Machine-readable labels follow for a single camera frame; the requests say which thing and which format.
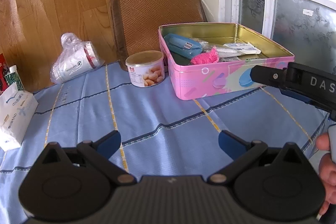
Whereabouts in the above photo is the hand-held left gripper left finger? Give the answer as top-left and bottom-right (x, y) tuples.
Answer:
(42, 130), (137, 186)

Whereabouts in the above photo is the green bottle with white cap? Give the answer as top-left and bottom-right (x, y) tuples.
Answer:
(5, 65), (26, 91)

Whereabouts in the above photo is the blue plaid tablecloth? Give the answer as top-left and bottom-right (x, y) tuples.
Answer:
(0, 56), (332, 224)

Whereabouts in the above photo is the white rectangular box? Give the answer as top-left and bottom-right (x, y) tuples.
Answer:
(223, 42), (262, 55)

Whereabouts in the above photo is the blue glasses case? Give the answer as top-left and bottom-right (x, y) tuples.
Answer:
(163, 33), (203, 59)

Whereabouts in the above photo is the red snack tin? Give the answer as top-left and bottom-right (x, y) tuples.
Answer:
(0, 53), (10, 93)

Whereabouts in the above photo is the person's right hand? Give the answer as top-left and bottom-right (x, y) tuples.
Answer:
(316, 133), (336, 220)

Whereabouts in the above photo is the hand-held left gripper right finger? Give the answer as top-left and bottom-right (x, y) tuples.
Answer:
(218, 130), (305, 186)

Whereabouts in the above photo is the pink tin box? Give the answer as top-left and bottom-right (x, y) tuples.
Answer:
(158, 22), (295, 101)

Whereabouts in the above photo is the cotton swab pack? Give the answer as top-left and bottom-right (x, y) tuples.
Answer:
(189, 37), (210, 48)

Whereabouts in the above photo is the wood grain board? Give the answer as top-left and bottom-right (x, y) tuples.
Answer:
(0, 0), (131, 94)

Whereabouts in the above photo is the plastic bag of paper cups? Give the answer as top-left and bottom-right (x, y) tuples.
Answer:
(50, 33), (106, 84)

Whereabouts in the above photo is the brown woven seat cushion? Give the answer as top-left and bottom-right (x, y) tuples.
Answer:
(109, 0), (208, 71)

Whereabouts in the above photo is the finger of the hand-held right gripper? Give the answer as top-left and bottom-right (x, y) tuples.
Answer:
(280, 88), (332, 110)
(251, 65), (289, 88)

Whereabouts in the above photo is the white tissue pack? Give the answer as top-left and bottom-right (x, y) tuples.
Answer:
(0, 82), (39, 152)

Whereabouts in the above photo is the peanut can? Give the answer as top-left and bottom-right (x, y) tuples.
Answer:
(125, 51), (165, 87)

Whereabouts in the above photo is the pink knitted scrubber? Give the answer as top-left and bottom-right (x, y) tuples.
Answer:
(190, 46), (220, 65)

